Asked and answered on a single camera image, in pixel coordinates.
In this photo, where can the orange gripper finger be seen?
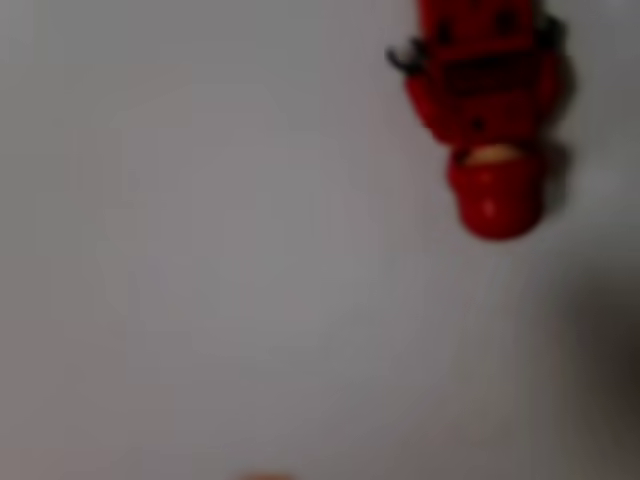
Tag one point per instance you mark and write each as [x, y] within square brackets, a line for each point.
[265, 477]

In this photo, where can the small red toy object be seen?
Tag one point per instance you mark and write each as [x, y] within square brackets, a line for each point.
[480, 100]

